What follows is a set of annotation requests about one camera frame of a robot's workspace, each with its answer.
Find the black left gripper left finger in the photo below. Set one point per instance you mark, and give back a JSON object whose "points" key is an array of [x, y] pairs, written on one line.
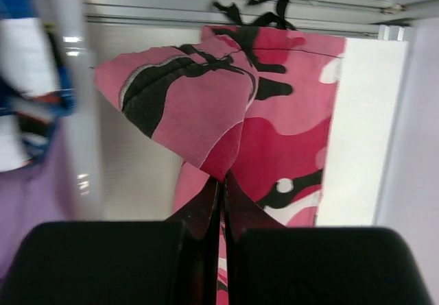
{"points": [[196, 275]]}

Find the purple trousers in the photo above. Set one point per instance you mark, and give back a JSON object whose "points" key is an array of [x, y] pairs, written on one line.
{"points": [[35, 195]]}

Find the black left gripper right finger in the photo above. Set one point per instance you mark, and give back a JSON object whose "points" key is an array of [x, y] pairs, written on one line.
{"points": [[247, 227]]}

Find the blue white patterned garment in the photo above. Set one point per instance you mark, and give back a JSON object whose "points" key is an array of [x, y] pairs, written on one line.
{"points": [[36, 89]]}

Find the aluminium left side rail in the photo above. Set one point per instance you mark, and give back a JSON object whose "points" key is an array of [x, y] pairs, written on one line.
{"points": [[362, 18]]}

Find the pink camouflage trousers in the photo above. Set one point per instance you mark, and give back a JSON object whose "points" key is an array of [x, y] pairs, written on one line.
{"points": [[254, 100]]}

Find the aluminium frame rear left post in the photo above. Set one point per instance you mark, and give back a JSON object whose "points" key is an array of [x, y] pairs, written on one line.
{"points": [[407, 36]]}

